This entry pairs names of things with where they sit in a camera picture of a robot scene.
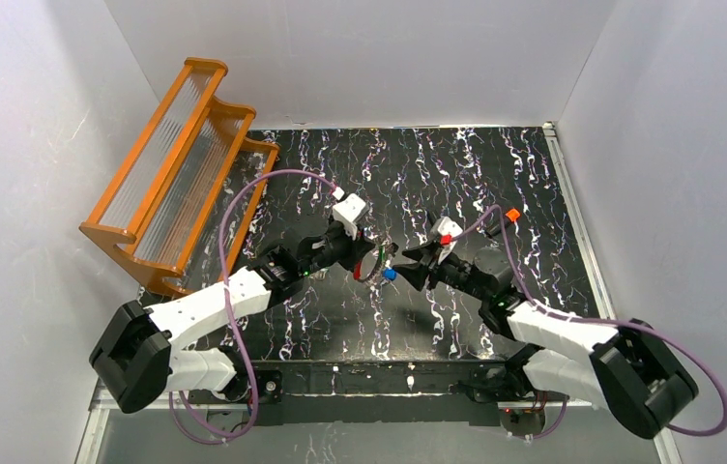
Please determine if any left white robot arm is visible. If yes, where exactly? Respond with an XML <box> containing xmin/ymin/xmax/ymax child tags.
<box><xmin>89</xmin><ymin>220</ymin><xmax>376</xmax><ymax>414</ymax></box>

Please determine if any black marker orange cap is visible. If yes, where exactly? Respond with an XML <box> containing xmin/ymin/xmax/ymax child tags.
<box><xmin>484</xmin><ymin>208</ymin><xmax>521</xmax><ymax>238</ymax></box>

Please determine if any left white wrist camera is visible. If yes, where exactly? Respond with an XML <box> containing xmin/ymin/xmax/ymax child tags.
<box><xmin>332</xmin><ymin>187</ymin><xmax>370</xmax><ymax>240</ymax></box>

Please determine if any orange ribbed plastic rack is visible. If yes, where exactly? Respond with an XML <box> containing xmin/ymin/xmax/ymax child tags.
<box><xmin>79</xmin><ymin>57</ymin><xmax>279</xmax><ymax>297</ymax></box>

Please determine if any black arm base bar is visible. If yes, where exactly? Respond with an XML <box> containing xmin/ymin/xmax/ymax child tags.
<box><xmin>257</xmin><ymin>360</ymin><xmax>520</xmax><ymax>426</ymax></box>

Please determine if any metal keyring red grip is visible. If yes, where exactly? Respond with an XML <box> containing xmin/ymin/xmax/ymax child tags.
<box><xmin>353</xmin><ymin>242</ymin><xmax>398</xmax><ymax>283</ymax></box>

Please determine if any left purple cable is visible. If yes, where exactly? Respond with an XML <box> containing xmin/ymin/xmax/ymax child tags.
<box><xmin>167</xmin><ymin>168</ymin><xmax>345</xmax><ymax>447</ymax></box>

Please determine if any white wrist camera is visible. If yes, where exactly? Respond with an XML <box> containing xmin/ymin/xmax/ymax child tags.
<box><xmin>432</xmin><ymin>216</ymin><xmax>463</xmax><ymax>264</ymax></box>
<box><xmin>332</xmin><ymin>187</ymin><xmax>370</xmax><ymax>240</ymax></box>

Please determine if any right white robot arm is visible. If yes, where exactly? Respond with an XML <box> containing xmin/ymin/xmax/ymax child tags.
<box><xmin>393</xmin><ymin>217</ymin><xmax>699</xmax><ymax>439</ymax></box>

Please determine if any blue key tag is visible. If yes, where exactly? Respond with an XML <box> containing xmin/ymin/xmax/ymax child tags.
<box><xmin>382</xmin><ymin>268</ymin><xmax>398</xmax><ymax>281</ymax></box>

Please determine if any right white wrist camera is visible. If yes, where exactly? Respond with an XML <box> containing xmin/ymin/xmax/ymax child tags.
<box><xmin>432</xmin><ymin>216</ymin><xmax>463</xmax><ymax>264</ymax></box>

